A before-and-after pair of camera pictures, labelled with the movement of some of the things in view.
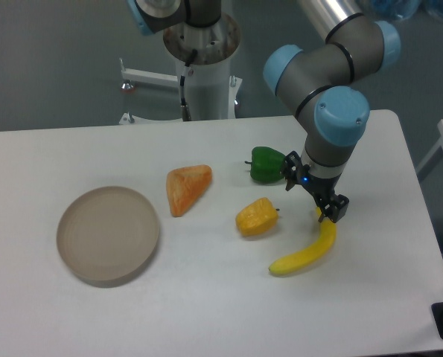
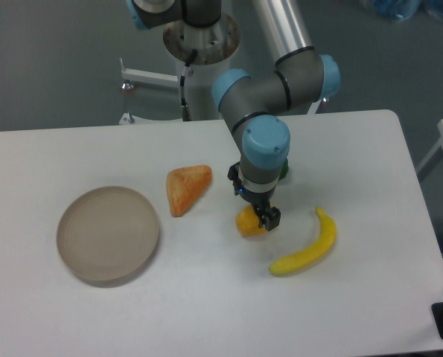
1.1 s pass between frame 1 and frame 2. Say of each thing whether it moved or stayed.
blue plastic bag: stayed
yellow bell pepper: stayed
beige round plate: stayed
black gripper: moved
